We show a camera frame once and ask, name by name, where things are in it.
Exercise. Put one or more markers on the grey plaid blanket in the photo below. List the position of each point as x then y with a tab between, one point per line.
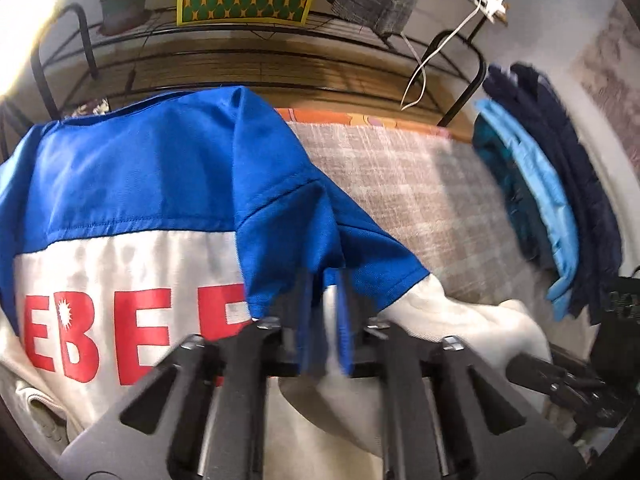
425	195

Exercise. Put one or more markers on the folded teal garment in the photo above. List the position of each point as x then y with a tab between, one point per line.
510	195

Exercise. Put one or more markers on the black metal clothes rack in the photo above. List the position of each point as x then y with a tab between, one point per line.
89	50

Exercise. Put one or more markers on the folded light blue jacket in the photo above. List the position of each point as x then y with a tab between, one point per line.
540	175

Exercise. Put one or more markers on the stack of folded blue clothes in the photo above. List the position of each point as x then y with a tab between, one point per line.
585	175

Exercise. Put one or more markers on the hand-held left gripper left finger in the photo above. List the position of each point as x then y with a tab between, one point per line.
310	340

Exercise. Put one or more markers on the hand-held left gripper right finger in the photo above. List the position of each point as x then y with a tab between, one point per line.
346	340

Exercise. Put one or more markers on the orange bed sheet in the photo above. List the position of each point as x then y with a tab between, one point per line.
370	121

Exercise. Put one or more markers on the white clip lamp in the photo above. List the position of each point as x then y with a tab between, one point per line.
487	6

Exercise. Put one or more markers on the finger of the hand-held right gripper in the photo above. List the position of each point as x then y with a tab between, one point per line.
550	377

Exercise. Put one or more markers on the landscape wall poster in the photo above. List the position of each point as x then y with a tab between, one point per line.
615	60

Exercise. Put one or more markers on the white and blue jacket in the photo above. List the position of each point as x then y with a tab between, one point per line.
150	185

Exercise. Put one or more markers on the potted plant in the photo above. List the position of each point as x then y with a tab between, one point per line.
122	12

